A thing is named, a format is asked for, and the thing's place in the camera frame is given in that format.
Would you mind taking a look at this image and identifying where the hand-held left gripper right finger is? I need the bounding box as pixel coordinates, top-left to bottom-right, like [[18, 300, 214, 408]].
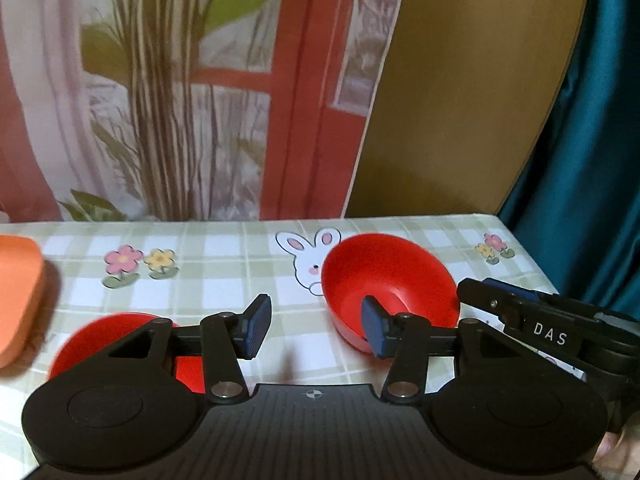
[[361, 295, 507, 405]]

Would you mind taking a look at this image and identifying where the green checked bunny tablecloth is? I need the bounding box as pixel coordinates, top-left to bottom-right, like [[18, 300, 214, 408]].
[[0, 215, 588, 480]]

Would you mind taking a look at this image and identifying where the printed wall backdrop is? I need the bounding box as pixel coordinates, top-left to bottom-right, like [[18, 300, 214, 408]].
[[0, 0, 412, 223]]

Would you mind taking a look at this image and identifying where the teal curtain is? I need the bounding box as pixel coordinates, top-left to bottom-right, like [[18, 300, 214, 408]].
[[497, 0, 640, 322]]

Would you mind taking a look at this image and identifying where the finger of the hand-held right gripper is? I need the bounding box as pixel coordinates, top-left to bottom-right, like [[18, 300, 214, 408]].
[[456, 277, 547, 333]]

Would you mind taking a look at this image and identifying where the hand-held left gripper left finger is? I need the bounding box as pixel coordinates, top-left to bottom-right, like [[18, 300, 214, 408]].
[[107, 294, 273, 405]]

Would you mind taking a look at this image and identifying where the orange plastic plate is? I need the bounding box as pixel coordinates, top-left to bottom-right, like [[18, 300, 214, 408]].
[[0, 234, 47, 368]]

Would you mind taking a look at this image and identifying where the olive wooden board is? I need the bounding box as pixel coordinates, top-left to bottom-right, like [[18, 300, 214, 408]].
[[345, 0, 594, 219]]

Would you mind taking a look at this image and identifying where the red plastic bowl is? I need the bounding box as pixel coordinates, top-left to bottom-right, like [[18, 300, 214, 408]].
[[47, 312, 208, 396], [320, 233, 462, 358]]

